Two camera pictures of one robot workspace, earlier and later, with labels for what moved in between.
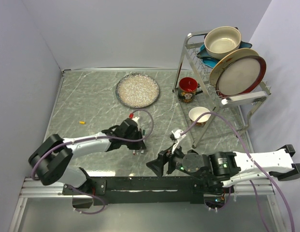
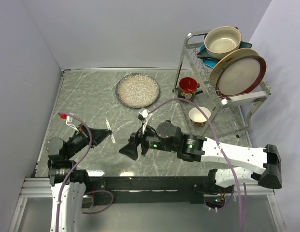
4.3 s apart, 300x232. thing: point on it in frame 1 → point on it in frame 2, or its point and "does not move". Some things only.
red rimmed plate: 240,75 does not move
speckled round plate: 137,91 does not move
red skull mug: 187,89 does not move
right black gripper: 164,156 → 130,149
